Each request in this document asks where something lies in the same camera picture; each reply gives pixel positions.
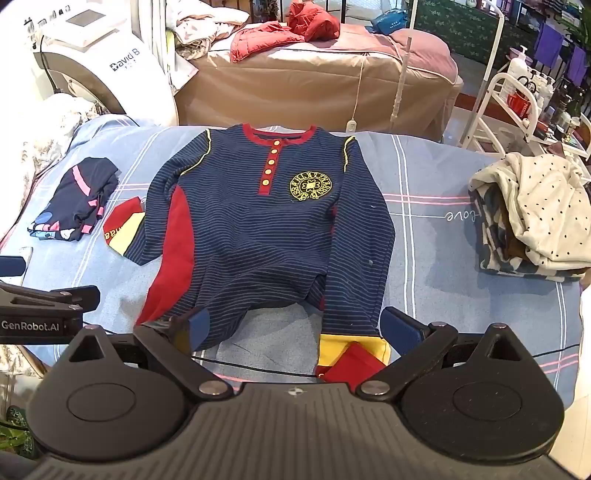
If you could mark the white stand pole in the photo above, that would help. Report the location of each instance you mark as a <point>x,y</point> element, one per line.
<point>489,69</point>

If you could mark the purple hanging cloth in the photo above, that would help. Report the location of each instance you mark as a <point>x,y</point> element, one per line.
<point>550,44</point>
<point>577,64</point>

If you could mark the white crumpled clothes heap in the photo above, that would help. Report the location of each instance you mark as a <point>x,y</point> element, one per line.
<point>203,23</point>

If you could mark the red jacket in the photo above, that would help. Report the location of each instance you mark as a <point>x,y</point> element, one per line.
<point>314,21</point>

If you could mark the white pump bottle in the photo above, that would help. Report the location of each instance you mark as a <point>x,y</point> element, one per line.
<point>518,67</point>

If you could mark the folded navy garment pink stripes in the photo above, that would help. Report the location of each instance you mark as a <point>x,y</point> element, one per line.
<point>78,198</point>

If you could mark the green plant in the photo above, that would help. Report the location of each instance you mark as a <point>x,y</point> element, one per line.
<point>16,434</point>

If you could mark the white dotted garment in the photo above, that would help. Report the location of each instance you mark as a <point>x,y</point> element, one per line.
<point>545,207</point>

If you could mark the white trolley rack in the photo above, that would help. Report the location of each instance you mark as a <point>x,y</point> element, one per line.
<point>496,92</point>

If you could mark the green patterned screen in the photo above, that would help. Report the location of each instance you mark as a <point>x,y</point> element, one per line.
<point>461,27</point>

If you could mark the navy striped long-sleeve shirt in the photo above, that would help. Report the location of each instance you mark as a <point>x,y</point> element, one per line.
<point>258,230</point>

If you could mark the translucent tube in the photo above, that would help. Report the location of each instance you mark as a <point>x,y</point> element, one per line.
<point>400,78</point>

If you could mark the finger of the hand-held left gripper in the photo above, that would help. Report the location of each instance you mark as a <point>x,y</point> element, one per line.
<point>69,295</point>
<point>11,266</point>

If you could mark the white beauty machine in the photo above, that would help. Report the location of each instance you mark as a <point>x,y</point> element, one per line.
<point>115,69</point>

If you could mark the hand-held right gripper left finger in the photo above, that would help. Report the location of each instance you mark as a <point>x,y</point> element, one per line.
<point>199,324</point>

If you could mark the blue white patterned garment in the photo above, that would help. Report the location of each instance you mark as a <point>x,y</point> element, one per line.
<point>494,240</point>

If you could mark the brown covered massage bed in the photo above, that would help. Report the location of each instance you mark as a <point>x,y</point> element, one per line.
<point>300,92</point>

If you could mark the red box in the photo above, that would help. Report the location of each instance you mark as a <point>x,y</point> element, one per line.
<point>521,104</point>

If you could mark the pink blanket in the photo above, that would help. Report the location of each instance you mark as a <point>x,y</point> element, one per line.
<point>406,50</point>

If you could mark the blue checked bedsheet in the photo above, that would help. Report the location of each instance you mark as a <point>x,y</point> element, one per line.
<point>429,277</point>

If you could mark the blue bag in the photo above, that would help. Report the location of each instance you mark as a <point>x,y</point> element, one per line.
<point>390,21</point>

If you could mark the pink-red quilted jacket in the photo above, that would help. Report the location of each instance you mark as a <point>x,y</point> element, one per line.
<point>263,41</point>

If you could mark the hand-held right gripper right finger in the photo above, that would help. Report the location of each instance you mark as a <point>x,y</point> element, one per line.
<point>398,326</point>

